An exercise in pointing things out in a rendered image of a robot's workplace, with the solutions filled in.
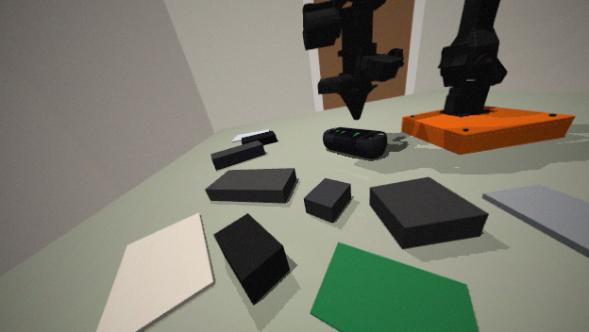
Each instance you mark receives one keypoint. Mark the dark grey switch panel with green rocker switches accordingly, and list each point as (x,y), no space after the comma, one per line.
(357,142)

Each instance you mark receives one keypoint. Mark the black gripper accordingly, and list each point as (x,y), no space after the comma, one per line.
(353,92)

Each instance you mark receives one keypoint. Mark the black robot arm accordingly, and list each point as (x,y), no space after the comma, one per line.
(469,65)

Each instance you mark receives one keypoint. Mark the green flat panel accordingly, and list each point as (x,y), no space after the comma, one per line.
(365,292)

